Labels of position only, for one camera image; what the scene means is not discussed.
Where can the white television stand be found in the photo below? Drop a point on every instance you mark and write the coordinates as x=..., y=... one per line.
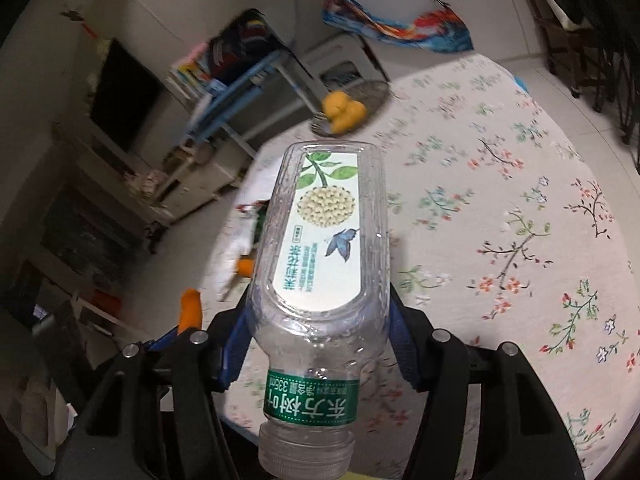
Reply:
x=200, y=180

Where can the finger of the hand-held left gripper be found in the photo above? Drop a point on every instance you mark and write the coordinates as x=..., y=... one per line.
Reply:
x=162, y=342

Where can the row of books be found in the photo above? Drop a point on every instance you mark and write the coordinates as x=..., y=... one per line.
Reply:
x=192, y=70

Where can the clear plastic bottle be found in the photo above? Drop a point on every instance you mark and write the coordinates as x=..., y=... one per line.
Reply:
x=320, y=220

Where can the woven oval basket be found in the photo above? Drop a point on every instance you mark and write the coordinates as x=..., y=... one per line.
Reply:
x=372, y=92

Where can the black television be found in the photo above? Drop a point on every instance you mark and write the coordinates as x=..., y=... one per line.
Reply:
x=125, y=95

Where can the yellow mango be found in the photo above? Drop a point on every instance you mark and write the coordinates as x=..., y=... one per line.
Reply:
x=334, y=102
x=350, y=117

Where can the red and white snack wrapper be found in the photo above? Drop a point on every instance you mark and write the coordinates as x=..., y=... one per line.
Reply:
x=247, y=208

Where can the colourful painted cloth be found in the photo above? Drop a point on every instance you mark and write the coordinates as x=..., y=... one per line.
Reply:
x=400, y=27

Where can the white plastic stool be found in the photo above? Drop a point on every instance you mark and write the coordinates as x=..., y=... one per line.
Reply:
x=345, y=67

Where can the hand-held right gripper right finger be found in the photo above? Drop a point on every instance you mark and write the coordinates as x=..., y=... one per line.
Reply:
x=405, y=350

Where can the blue study desk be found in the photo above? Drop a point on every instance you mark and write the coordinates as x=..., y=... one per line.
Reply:
x=240, y=87

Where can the dark backpack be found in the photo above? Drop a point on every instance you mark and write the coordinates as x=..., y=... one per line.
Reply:
x=240, y=40

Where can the black folding chair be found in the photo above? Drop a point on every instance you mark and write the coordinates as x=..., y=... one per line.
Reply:
x=615, y=60

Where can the wooden chair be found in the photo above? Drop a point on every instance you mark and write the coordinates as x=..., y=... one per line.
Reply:
x=555, y=45

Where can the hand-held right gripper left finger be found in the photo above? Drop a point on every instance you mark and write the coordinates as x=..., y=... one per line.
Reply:
x=235, y=355

